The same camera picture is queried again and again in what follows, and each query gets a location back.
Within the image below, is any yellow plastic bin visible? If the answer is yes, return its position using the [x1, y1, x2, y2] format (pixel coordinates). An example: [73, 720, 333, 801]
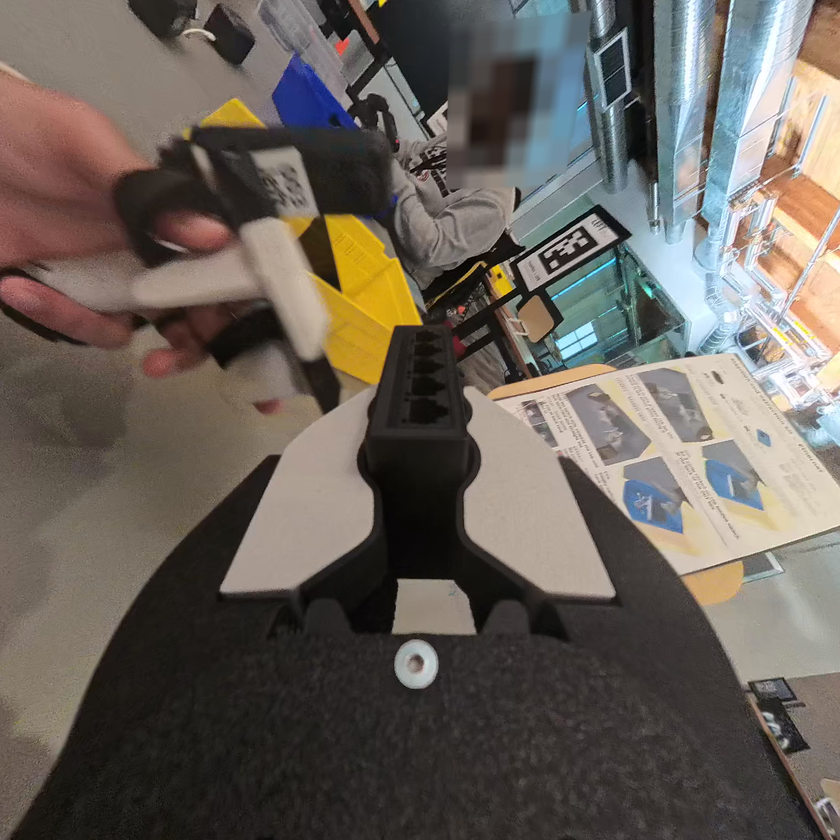
[184, 98, 424, 385]

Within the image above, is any black white marker sign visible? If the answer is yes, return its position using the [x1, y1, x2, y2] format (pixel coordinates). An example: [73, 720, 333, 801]
[511, 205, 632, 293]

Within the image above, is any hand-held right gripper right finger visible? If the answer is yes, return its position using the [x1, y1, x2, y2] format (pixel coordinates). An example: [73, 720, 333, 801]
[459, 386, 616, 601]

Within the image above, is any black divider of yellow bin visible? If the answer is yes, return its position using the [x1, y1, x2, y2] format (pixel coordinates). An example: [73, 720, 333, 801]
[298, 217, 345, 293]

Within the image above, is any instruction sheet on wooden board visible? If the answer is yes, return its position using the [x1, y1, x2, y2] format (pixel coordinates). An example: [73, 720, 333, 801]
[489, 354, 840, 606]

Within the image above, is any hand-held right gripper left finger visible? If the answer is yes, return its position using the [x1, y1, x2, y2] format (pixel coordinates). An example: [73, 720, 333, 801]
[220, 387, 378, 598]

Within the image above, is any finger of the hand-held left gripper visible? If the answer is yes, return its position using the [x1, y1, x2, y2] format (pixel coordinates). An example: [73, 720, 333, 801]
[238, 218, 343, 413]
[215, 343, 311, 403]

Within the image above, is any black network switch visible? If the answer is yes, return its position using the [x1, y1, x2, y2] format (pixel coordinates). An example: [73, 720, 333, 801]
[357, 323, 480, 581]

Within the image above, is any silver ventilation duct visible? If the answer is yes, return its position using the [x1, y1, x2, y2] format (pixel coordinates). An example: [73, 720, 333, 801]
[584, 0, 815, 263]

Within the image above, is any blue plastic bin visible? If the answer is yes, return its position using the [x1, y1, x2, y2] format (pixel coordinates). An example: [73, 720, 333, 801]
[272, 54, 361, 131]

